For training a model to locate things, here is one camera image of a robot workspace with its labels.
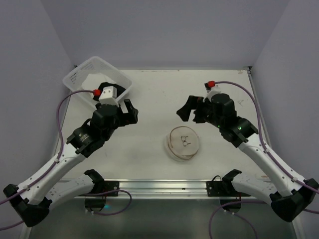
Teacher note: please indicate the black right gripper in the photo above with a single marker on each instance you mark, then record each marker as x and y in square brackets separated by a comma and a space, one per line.
[197, 109]

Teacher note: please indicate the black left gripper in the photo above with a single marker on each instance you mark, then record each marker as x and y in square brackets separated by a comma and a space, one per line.
[130, 112]

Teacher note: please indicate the black garment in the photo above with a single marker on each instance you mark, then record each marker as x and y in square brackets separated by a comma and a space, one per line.
[119, 88]

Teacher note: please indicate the round white mesh laundry bag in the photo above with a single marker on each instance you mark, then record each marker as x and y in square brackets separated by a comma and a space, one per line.
[182, 143]

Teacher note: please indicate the white bra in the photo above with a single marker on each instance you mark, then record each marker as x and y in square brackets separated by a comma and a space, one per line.
[93, 81]

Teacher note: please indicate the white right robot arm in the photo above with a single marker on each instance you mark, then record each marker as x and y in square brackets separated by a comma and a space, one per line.
[288, 193]

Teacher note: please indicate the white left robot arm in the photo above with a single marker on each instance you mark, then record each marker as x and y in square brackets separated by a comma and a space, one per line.
[34, 198]

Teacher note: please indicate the white plastic basket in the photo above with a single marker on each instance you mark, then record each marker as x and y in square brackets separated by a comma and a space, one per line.
[96, 65]

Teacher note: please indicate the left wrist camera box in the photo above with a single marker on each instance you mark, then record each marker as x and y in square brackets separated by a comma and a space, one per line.
[108, 96]

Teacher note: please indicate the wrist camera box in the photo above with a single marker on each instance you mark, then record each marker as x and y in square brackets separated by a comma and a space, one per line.
[212, 89]
[108, 96]

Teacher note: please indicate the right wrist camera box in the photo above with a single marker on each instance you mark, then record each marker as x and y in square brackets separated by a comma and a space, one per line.
[212, 89]

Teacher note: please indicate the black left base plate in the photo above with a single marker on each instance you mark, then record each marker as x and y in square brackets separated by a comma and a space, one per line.
[106, 188]

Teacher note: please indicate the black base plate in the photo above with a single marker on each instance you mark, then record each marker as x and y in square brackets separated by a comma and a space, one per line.
[106, 188]
[222, 189]

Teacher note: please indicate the aluminium mounting rail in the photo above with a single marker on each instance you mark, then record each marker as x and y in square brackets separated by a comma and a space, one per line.
[168, 189]

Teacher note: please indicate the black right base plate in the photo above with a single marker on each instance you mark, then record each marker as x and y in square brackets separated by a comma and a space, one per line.
[222, 189]

